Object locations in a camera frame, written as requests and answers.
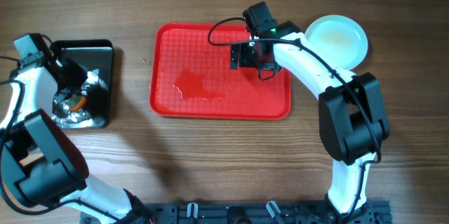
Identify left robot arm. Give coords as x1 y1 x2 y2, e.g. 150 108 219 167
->
1 52 154 223

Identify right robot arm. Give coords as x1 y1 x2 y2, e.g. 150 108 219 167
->
230 1 389 223

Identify pale blue plate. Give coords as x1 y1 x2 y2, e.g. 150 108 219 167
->
305 15 368 70

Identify black mounting rail base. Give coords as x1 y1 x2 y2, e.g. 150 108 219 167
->
79 199 392 224

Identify orange and green sponge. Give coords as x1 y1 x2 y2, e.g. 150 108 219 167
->
68 94 88 112

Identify red plastic tray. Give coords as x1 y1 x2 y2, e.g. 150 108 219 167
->
149 22 292 120

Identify black rectangular water tray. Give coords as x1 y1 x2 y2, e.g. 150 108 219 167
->
51 39 114 129

